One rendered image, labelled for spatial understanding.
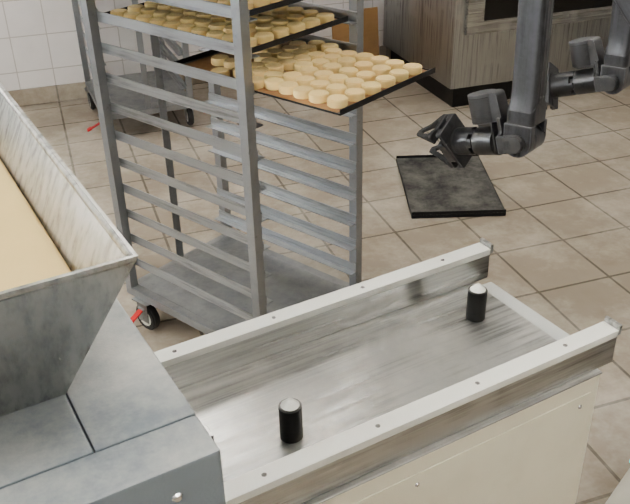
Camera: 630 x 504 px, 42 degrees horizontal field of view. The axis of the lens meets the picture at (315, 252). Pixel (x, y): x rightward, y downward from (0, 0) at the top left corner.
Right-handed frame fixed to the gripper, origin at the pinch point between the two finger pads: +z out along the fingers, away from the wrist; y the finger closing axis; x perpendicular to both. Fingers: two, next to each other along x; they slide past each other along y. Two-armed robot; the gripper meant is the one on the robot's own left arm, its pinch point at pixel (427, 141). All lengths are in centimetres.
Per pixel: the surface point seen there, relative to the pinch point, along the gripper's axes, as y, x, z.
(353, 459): 19, 72, -49
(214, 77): 23, -2, 61
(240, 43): 29, -5, 44
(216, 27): 28, -15, 67
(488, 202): -128, -83, 108
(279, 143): -21, -19, 94
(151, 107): -42, -64, 271
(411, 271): 8.0, 37.2, -26.7
